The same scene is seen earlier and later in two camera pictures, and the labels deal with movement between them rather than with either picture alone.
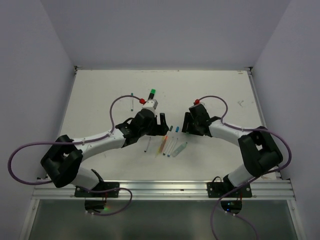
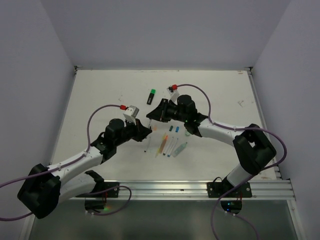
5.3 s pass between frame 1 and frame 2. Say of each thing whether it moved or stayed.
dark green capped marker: stayed
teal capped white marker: moved
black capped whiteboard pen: stayed
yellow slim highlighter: stayed
